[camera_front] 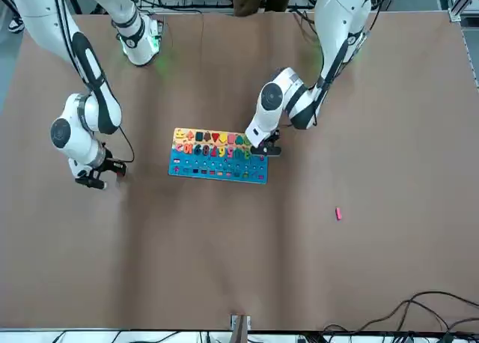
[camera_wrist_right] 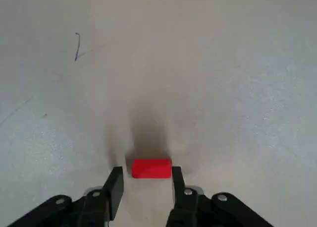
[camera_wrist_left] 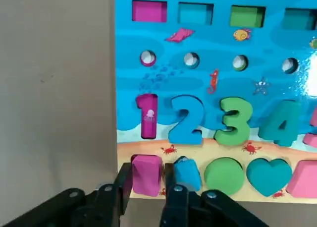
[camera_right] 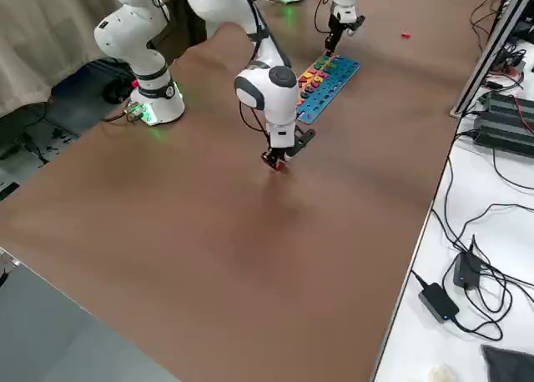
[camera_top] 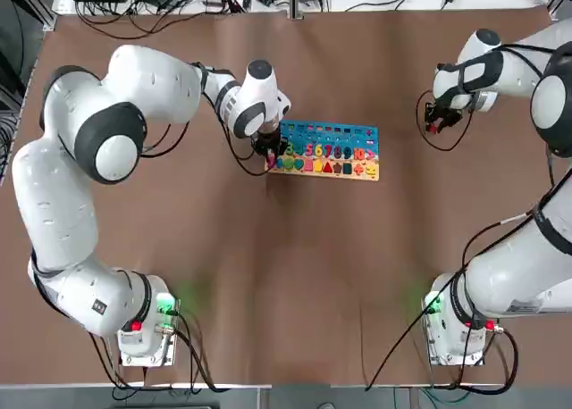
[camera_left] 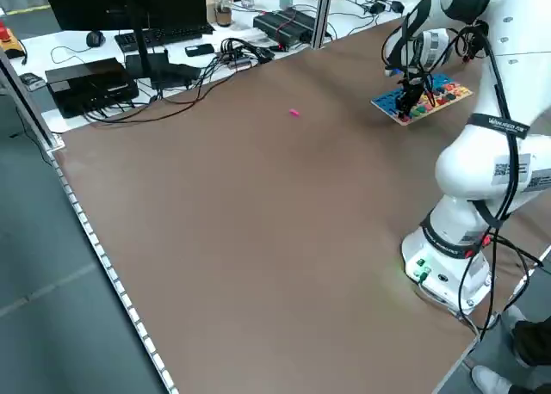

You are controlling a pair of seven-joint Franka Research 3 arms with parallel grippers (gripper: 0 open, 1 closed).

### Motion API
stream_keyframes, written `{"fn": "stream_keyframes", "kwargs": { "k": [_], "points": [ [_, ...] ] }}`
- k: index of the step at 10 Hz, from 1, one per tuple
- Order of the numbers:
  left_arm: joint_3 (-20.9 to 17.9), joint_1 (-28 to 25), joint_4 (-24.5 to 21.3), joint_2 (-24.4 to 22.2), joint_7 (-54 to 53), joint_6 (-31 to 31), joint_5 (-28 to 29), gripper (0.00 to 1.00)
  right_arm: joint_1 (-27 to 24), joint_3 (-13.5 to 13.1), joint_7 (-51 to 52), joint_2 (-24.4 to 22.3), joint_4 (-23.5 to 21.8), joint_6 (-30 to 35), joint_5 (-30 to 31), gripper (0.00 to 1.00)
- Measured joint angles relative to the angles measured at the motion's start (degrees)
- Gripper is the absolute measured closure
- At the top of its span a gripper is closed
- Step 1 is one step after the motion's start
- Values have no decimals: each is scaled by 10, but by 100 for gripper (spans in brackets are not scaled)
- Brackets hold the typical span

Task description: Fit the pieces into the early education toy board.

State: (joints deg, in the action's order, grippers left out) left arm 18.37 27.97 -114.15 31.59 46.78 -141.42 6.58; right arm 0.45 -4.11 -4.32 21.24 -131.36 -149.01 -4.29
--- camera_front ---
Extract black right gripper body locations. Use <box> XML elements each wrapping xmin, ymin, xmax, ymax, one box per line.
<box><xmin>101</xmin><ymin>159</ymin><xmax>127</xmax><ymax>174</ymax></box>

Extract colourful wooden toy board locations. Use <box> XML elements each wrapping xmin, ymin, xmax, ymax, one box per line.
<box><xmin>167</xmin><ymin>127</ymin><xmax>269</xmax><ymax>186</ymax></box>

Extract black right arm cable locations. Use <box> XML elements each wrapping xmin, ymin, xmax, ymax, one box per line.
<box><xmin>55</xmin><ymin>0</ymin><xmax>135</xmax><ymax>164</ymax></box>

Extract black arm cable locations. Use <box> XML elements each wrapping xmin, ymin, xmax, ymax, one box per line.
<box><xmin>278</xmin><ymin>0</ymin><xmax>386</xmax><ymax>129</ymax></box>
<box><xmin>55</xmin><ymin>0</ymin><xmax>135</xmax><ymax>164</ymax></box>

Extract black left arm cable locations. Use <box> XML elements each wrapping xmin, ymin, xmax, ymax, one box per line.
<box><xmin>278</xmin><ymin>0</ymin><xmax>386</xmax><ymax>129</ymax></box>

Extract aluminium frame post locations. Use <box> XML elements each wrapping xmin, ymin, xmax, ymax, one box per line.
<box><xmin>228</xmin><ymin>312</ymin><xmax>252</xmax><ymax>343</ymax></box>
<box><xmin>447</xmin><ymin>0</ymin><xmax>479</xmax><ymax>22</ymax></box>

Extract black desk cable bundle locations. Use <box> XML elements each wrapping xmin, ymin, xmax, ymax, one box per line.
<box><xmin>321</xmin><ymin>291</ymin><xmax>479</xmax><ymax>343</ymax></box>

